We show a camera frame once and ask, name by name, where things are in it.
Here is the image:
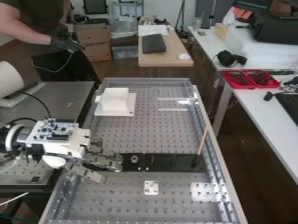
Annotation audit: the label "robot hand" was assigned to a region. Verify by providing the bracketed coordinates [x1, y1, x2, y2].
[27, 118, 124, 184]

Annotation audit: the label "small white box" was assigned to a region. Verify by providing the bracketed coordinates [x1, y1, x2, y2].
[94, 86, 139, 118]

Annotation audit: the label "small square metal plate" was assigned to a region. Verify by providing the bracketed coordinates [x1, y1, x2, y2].
[143, 180, 161, 197]

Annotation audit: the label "cardboard box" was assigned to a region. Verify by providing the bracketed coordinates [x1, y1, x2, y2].
[83, 42, 113, 63]
[74, 23, 112, 46]

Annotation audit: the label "thin stick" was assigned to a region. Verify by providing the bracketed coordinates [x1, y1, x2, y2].
[191, 114, 213, 168]

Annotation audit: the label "clear box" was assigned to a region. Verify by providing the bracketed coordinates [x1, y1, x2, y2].
[82, 77, 221, 173]

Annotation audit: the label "wooden desk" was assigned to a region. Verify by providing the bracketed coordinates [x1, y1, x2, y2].
[137, 24, 196, 69]

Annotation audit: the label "dark flat laptop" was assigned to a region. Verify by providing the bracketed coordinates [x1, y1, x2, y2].
[141, 32, 168, 55]

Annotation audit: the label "person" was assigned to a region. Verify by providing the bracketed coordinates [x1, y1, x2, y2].
[0, 0, 87, 54]

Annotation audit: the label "red tray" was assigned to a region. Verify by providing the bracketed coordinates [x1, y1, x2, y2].
[247, 68, 282, 89]
[221, 70, 258, 90]

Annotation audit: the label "black headphones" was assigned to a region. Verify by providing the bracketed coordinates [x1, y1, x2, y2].
[216, 49, 249, 68]

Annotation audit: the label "white desk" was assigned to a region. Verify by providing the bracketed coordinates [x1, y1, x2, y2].
[188, 24, 298, 73]
[229, 74, 298, 186]

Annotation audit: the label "black keyboard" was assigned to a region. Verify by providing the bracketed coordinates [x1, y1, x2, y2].
[274, 92, 298, 127]

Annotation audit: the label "black cable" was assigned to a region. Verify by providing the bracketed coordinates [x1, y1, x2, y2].
[20, 91, 54, 120]

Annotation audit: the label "white cable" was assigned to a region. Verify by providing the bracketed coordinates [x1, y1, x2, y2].
[0, 191, 31, 207]

